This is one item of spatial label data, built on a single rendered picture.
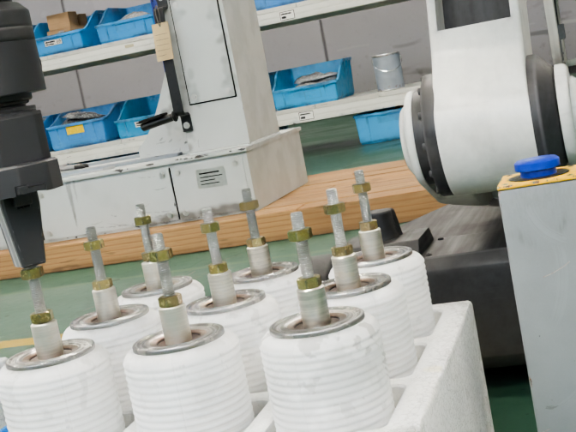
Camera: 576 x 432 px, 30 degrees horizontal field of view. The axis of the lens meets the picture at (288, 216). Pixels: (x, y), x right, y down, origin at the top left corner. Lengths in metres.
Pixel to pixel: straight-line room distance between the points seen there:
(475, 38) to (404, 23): 8.11
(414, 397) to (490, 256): 0.49
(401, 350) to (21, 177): 0.35
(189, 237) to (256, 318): 2.10
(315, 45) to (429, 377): 8.67
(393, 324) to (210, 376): 0.17
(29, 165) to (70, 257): 2.36
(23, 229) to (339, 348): 0.28
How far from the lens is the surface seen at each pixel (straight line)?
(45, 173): 0.86
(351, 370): 0.81
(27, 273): 0.92
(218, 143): 3.12
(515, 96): 1.18
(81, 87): 10.36
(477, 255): 1.33
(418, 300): 1.05
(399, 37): 9.35
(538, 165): 0.97
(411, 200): 2.85
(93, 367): 0.90
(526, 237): 0.96
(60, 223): 3.30
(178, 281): 1.14
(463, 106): 1.19
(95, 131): 6.19
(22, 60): 0.89
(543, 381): 1.00
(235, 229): 2.99
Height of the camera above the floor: 0.45
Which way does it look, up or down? 7 degrees down
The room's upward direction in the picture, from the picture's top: 11 degrees counter-clockwise
